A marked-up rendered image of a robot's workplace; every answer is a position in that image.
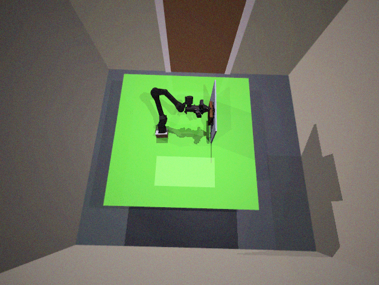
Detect grey flat panel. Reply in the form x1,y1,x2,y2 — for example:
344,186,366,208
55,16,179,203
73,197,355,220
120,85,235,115
210,80,217,144

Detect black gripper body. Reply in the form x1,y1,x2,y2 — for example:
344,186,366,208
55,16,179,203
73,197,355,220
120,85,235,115
193,100,203,114

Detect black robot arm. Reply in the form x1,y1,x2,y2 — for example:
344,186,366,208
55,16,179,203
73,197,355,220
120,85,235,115
150,88,202,133

